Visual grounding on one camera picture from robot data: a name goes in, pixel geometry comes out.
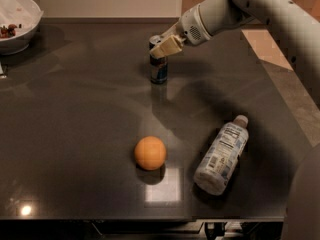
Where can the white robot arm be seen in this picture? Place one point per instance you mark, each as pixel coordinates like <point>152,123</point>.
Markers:
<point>298,37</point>

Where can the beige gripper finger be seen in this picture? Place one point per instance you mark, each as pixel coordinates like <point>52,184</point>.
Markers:
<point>166,46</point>

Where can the clear plastic water bottle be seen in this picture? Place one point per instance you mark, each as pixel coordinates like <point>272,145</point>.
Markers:
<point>217,166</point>

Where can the orange fruit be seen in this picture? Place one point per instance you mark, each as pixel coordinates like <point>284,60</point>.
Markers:
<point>150,153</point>

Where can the white bowl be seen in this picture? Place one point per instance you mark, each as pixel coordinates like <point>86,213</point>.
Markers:
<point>26,16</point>

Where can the dark red food bits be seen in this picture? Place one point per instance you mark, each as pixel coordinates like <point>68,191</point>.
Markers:
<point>8,31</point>

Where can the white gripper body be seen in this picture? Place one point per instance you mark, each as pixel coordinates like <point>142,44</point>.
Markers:
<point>190,26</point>

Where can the redbull can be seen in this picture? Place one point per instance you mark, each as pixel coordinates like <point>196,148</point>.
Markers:
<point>158,74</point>

